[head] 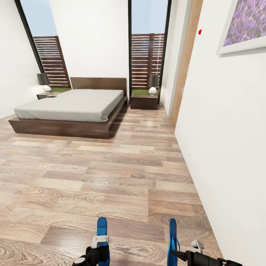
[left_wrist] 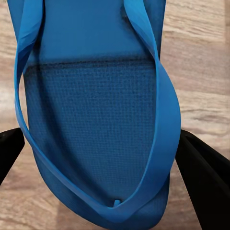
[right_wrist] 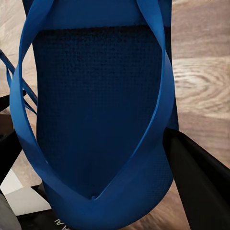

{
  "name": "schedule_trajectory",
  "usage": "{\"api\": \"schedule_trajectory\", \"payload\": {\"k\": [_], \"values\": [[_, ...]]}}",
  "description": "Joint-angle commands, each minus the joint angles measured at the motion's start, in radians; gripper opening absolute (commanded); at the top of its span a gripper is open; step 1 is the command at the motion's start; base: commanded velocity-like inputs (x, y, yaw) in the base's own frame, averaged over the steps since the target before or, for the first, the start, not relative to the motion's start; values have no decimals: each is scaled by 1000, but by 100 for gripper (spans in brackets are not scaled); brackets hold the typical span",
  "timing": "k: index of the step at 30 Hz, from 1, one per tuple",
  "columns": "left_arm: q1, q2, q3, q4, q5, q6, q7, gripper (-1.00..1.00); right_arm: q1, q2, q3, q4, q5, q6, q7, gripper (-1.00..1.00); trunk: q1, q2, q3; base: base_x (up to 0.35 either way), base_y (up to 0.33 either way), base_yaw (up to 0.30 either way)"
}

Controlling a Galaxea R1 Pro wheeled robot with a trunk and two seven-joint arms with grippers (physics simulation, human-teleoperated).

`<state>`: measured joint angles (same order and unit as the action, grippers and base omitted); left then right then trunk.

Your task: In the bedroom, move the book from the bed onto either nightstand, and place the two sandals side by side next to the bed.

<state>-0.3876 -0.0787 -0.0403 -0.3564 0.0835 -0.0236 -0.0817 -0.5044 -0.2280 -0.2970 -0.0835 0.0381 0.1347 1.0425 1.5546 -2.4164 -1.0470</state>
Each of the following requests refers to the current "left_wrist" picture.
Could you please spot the sandal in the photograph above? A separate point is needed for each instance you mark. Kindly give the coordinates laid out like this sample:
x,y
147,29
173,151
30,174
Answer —
x,y
103,115

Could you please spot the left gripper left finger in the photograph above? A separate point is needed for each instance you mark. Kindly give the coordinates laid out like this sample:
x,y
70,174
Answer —
x,y
11,144

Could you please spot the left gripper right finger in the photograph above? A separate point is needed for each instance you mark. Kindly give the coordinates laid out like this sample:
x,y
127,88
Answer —
x,y
206,174

